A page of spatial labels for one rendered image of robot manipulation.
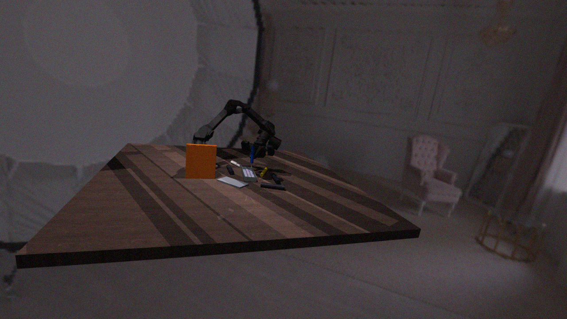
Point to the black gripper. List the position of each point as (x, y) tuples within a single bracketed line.
[(260, 146)]

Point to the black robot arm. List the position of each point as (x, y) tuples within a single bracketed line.
[(267, 129)]

